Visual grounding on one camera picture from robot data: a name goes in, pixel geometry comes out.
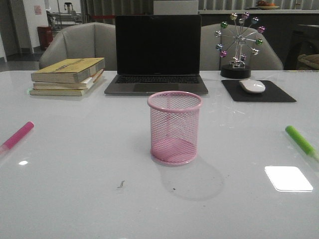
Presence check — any pink highlighter pen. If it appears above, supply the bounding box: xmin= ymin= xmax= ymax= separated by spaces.
xmin=0 ymin=121 xmax=34 ymax=155

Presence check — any green highlighter pen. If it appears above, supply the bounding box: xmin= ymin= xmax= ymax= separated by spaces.
xmin=285 ymin=125 xmax=319 ymax=161

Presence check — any pink mesh pen holder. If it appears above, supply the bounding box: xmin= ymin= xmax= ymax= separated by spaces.
xmin=147 ymin=91 xmax=202 ymax=165

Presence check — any grey open laptop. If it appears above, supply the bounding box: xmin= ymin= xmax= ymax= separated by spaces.
xmin=104 ymin=15 xmax=208 ymax=95

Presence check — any middle book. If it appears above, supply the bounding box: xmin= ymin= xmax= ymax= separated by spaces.
xmin=33 ymin=70 xmax=104 ymax=90

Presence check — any right grey armchair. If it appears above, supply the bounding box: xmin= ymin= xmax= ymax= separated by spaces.
xmin=200 ymin=23 xmax=283 ymax=71

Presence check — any grey armchair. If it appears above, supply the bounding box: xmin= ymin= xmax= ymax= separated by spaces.
xmin=39 ymin=22 xmax=117 ymax=71
xmin=200 ymin=23 xmax=283 ymax=71

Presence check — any white computer mouse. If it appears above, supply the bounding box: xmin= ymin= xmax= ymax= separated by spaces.
xmin=239 ymin=79 xmax=266 ymax=94

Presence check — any top yellow book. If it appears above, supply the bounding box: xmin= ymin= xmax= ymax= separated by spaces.
xmin=31 ymin=58 xmax=105 ymax=83

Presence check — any left grey armchair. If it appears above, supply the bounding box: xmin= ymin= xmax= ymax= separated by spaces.
xmin=39 ymin=22 xmax=117 ymax=71

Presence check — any ferris wheel desk ornament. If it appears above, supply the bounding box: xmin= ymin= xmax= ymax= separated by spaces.
xmin=214 ymin=11 xmax=266 ymax=79

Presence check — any black mouse pad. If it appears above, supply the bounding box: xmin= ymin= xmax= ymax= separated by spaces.
xmin=221 ymin=80 xmax=296 ymax=103

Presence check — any bottom book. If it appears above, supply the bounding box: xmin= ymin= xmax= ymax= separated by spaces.
xmin=28 ymin=79 xmax=99 ymax=96

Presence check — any red bin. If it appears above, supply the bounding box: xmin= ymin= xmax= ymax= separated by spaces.
xmin=37 ymin=25 xmax=53 ymax=50

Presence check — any fruit bowl on counter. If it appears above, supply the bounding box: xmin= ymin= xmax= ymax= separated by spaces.
xmin=256 ymin=0 xmax=279 ymax=10

